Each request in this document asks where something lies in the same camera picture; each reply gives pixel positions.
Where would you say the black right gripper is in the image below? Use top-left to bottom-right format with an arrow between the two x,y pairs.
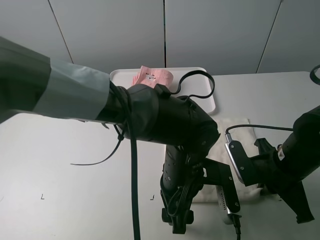
244,138 -> 315,223

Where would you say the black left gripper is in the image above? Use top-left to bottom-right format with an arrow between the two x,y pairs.
160,145 -> 241,234

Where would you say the white towel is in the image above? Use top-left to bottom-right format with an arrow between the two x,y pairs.
192,117 -> 262,204

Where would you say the pink towel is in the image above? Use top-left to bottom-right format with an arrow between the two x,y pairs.
131,66 -> 174,88

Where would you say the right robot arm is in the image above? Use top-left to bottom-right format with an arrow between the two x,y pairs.
251,107 -> 320,224

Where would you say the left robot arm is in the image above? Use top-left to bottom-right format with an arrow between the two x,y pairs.
0,38 -> 241,239

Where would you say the white rectangular plastic tray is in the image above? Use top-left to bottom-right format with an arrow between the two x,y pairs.
110,67 -> 216,115

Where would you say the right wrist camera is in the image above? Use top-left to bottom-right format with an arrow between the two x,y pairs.
225,133 -> 257,187

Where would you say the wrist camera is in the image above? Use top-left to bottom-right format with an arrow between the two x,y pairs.
216,185 -> 241,225
225,133 -> 257,187

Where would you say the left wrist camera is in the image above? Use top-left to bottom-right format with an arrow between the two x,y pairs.
216,185 -> 241,225

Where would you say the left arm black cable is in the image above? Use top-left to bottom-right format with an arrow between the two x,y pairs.
69,71 -> 243,240

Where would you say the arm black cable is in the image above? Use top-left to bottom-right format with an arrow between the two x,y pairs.
69,71 -> 243,240
224,64 -> 320,137

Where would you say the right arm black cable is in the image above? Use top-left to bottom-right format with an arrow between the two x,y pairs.
224,64 -> 320,137

